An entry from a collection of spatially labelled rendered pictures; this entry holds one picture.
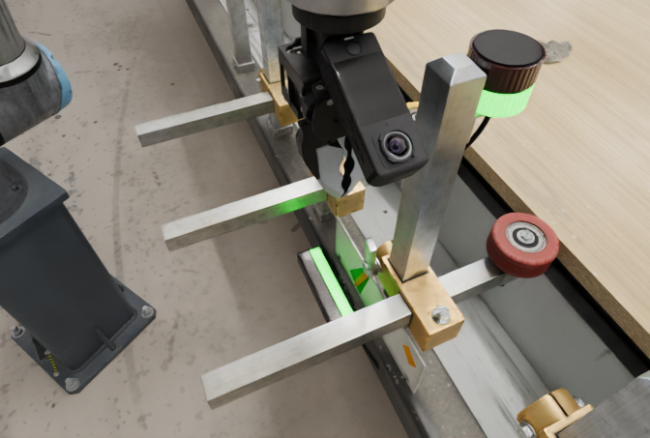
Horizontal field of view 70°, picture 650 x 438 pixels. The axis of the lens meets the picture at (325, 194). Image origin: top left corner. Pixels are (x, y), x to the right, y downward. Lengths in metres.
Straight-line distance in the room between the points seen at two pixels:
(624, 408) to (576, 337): 0.39
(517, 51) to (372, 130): 0.14
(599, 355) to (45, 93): 1.07
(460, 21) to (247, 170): 1.17
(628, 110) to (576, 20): 0.29
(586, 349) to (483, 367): 0.17
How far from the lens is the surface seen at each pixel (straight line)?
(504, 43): 0.42
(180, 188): 1.93
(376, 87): 0.35
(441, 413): 0.71
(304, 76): 0.39
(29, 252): 1.23
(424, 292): 0.58
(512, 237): 0.62
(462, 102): 0.40
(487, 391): 0.83
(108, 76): 2.65
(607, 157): 0.79
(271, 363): 0.55
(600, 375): 0.75
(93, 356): 1.60
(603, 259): 0.65
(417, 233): 0.51
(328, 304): 0.76
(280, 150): 0.98
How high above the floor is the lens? 1.37
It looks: 49 degrees down
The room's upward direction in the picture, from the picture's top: straight up
